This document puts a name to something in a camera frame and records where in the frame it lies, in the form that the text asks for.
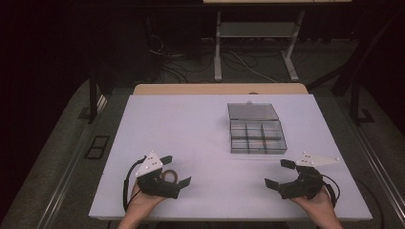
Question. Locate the white metal table frame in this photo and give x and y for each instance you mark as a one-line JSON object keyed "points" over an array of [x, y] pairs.
{"points": [[258, 30]]}

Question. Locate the brown tape roll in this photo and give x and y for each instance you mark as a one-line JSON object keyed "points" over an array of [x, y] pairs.
{"points": [[169, 173]]}

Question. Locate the black rectangular floor frame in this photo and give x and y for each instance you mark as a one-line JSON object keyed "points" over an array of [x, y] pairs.
{"points": [[97, 147]]}

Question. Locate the person's left hand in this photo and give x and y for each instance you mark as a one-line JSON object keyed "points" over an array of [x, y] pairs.
{"points": [[141, 200]]}

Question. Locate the clear plastic compartment box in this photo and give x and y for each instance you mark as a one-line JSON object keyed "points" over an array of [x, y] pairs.
{"points": [[254, 127]]}

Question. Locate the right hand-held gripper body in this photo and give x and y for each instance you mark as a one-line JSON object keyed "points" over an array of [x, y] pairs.
{"points": [[305, 184]]}

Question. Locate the aluminium rail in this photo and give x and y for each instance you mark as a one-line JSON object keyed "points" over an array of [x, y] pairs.
{"points": [[379, 165], [68, 165]]}

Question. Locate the person's right hand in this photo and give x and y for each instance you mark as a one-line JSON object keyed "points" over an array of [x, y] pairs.
{"points": [[318, 203]]}

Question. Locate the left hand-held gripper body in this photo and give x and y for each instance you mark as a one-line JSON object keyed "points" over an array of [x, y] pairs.
{"points": [[149, 165]]}

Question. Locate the black metal stand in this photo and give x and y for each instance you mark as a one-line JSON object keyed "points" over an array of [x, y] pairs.
{"points": [[356, 101], [93, 98]]}

